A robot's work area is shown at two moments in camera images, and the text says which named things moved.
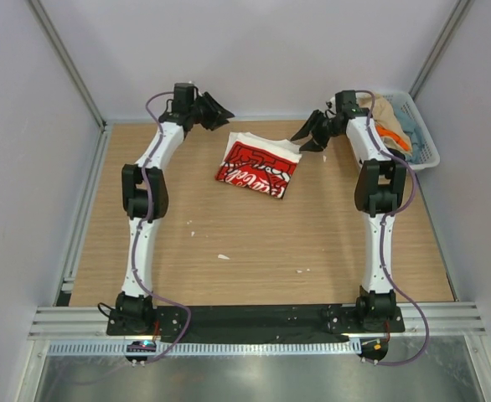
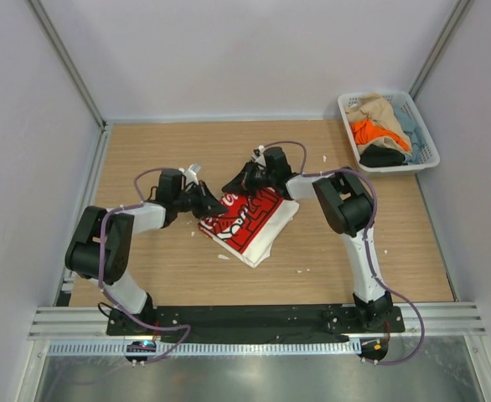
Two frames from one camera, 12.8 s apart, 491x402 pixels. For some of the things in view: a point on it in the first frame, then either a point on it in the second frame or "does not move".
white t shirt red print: (261, 162) → (252, 224)
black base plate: (255, 322) does not move
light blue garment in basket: (411, 131) does not move
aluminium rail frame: (426, 319) does not move
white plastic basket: (405, 100) does not move
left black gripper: (206, 110) → (201, 197)
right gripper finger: (318, 141) → (243, 182)
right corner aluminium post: (441, 48) does not move
